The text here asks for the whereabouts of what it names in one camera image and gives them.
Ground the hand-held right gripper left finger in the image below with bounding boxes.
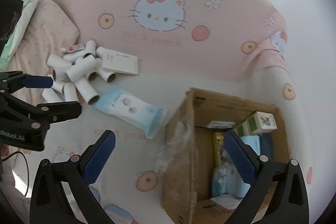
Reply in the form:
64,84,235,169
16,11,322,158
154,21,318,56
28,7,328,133
30,130,116,224

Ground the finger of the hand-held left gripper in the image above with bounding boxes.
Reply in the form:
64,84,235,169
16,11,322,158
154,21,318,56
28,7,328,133
0,70,53,94
0,93,82,136

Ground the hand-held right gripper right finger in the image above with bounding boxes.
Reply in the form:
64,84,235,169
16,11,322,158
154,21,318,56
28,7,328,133
224,130,310,224

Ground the pile of white paper rolls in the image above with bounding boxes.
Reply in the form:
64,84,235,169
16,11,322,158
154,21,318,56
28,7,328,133
41,40,117,105

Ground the blue wet wipes pack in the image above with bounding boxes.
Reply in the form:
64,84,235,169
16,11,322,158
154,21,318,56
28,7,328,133
94,86,168,139

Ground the brown cardboard box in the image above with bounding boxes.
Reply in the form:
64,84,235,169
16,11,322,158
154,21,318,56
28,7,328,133
161,88,289,224

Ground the white green folded cloth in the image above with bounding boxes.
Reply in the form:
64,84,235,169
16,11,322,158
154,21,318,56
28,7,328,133
0,0,40,71

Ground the light blue case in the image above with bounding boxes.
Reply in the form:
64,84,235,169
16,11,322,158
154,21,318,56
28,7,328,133
240,135,261,156

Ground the blue white tissue packet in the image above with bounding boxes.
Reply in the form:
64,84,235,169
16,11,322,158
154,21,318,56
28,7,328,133
212,158,250,198

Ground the yellow packet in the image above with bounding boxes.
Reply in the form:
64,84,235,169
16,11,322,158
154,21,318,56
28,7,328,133
212,131,226,167

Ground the white green small carton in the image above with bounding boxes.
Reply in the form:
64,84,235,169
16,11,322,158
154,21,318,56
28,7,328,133
248,112,278,135
234,120,250,138

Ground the blue denim case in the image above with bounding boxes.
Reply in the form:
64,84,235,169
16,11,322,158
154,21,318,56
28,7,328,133
259,133,274,157

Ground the white flat paper box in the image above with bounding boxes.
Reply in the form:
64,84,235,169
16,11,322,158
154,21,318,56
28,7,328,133
101,48,139,75

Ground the black cable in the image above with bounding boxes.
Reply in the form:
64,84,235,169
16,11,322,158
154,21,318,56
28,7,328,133
1,152,29,197

